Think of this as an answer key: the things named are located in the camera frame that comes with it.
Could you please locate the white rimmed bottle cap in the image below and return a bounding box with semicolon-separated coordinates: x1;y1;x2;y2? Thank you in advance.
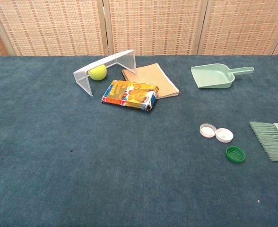
199;123;217;139

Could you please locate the green bottle cap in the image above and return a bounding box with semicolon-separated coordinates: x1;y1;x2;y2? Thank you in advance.
225;146;246;163

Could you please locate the colourful orange snack box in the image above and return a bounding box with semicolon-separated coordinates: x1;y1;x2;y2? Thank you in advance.
101;79;159;112

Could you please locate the brown spiral notebook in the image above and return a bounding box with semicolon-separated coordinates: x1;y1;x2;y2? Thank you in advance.
121;62;180;100

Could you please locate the yellow tennis ball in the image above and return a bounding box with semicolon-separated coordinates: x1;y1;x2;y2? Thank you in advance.
88;64;107;81

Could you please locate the blue felt table cover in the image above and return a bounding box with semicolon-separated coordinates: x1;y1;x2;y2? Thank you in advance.
0;55;278;227

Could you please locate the mint green dustpan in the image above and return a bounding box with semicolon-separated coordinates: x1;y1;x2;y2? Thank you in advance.
191;63;255;89

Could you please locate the woven bamboo folding screen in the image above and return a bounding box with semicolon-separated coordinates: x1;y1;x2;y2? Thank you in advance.
0;0;278;58

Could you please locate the white wire mesh rack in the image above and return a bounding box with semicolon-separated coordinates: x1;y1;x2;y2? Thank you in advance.
73;49;137;97

